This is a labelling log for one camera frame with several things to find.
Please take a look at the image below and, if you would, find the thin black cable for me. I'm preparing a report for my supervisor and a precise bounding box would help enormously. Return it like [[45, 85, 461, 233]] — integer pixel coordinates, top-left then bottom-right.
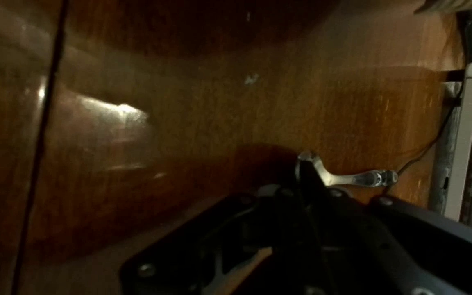
[[397, 71, 466, 177]]

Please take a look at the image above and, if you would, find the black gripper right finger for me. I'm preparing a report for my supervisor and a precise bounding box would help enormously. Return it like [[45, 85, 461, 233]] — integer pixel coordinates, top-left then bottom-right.
[[301, 157, 472, 295]]

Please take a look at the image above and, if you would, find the silver metal spoon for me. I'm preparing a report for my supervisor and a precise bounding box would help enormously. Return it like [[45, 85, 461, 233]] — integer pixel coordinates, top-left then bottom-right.
[[294, 149, 401, 190]]

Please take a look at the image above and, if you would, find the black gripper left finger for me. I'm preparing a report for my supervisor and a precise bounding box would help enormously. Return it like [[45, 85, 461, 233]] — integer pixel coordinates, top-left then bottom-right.
[[120, 162, 315, 295]]

